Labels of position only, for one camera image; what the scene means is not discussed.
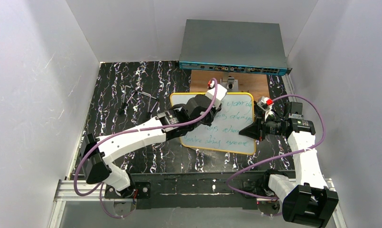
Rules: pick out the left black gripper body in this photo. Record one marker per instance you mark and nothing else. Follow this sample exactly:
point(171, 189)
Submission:
point(208, 110)

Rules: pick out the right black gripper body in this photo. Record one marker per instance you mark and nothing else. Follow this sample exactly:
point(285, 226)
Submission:
point(261, 129)

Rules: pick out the yellow framed whiteboard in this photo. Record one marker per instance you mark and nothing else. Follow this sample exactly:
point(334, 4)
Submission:
point(223, 135)

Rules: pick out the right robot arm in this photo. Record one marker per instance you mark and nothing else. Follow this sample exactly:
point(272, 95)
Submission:
point(308, 201)

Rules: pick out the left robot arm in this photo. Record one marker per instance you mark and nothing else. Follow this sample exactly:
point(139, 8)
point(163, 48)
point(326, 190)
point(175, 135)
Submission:
point(99, 153)

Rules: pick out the brown wooden board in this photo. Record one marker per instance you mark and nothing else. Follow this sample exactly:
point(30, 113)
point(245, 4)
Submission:
point(255, 84)

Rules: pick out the black marble pattern mat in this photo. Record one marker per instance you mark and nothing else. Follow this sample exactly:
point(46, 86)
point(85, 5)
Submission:
point(160, 79)

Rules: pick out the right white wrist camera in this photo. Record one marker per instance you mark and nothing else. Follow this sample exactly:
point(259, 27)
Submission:
point(266, 104)

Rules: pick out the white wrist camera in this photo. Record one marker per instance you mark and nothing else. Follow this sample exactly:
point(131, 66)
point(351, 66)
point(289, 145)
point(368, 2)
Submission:
point(266, 104)
point(216, 93)

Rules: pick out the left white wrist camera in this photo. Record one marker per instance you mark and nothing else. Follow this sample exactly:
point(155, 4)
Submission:
point(216, 93)

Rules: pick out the grey metal bracket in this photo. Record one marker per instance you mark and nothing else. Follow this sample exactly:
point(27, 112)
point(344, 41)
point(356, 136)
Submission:
point(230, 83)

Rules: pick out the teal network switch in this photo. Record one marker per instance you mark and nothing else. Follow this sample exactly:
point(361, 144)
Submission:
point(233, 46)

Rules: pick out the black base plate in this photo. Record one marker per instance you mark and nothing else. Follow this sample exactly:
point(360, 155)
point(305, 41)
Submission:
point(188, 190)

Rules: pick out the aluminium frame rail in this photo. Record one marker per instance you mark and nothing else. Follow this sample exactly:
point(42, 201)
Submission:
point(65, 193)

